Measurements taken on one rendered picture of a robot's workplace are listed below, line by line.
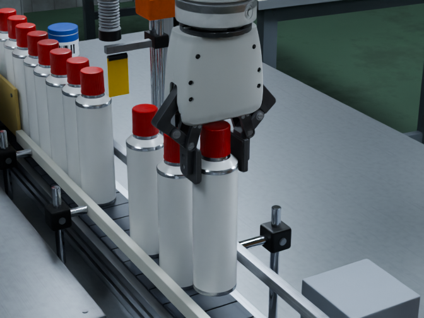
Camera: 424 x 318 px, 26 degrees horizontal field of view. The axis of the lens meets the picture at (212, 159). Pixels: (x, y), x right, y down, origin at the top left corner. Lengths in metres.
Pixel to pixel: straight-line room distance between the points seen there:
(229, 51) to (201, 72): 0.04
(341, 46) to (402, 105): 0.90
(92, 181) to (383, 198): 0.48
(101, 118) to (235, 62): 0.39
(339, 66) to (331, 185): 3.22
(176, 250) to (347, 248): 0.33
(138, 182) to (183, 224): 0.10
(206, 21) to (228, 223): 0.24
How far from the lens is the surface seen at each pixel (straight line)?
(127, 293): 1.20
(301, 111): 1.85
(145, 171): 1.17
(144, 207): 1.19
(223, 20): 0.91
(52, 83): 1.39
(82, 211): 1.30
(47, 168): 1.44
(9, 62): 1.59
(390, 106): 4.24
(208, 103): 0.95
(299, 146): 1.69
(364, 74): 4.64
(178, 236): 1.12
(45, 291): 1.18
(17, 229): 1.32
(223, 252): 1.04
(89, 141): 1.32
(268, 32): 2.96
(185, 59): 0.93
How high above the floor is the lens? 1.50
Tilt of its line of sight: 24 degrees down
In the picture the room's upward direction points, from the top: straight up
